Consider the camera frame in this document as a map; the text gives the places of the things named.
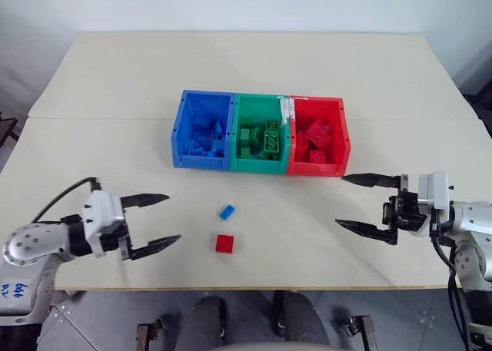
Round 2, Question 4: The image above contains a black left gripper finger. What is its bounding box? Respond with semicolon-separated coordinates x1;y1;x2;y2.
120;193;171;210
128;234;182;262

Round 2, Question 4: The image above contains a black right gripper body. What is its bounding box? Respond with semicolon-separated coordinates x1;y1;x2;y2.
381;174;428;233

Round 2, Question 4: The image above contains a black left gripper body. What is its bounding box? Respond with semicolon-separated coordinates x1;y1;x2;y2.
91;208;134;262

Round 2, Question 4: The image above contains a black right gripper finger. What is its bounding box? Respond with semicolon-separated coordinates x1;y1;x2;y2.
341;172;403;190
334;218;399;247

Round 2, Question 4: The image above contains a large red toy block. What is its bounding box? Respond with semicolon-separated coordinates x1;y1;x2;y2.
306;121;334;150

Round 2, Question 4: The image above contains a square red toy block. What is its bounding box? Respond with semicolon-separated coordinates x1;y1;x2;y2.
214;233;237;255

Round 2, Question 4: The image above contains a red plastic bin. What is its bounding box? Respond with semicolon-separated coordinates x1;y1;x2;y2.
285;95;353;178

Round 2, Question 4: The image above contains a small blue toy block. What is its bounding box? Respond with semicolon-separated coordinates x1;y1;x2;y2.
218;204;238;222

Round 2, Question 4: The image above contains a blue plastic bin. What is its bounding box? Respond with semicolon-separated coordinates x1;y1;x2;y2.
171;89;236;171

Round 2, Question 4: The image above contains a dark rounded shape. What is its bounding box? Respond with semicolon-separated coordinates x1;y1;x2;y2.
271;290;332;351
179;295;228;351

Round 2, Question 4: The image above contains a green block with zigzag underside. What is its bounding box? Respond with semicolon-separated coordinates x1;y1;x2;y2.
262;129;284;153

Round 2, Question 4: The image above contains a white tape strip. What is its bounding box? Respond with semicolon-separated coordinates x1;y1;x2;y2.
277;94;296;122

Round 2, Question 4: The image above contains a green plastic bin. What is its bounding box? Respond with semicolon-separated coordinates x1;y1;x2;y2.
229;92;294;174

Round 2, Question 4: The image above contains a dark background equipment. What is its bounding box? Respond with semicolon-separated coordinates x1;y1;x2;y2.
459;39;492;137

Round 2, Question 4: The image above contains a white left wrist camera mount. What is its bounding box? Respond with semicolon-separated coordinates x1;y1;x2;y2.
81;190;127;258

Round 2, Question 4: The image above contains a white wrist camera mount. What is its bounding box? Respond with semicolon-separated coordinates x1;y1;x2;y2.
81;190;127;258
417;171;451;210

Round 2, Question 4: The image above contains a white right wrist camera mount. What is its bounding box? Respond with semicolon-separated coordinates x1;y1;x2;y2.
417;171;451;210

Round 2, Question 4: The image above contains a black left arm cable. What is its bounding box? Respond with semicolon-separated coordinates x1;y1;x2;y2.
32;177;104;224

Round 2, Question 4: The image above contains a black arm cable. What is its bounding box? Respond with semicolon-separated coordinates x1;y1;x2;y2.
32;177;104;224
430;207;474;351

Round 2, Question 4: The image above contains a rusty metal bracket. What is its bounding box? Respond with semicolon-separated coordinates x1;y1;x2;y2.
333;314;377;351
135;315;171;351

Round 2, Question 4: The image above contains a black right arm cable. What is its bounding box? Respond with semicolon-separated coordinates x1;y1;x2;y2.
430;207;474;351

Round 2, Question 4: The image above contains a dark background frame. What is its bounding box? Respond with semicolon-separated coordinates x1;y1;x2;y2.
0;111;19;149

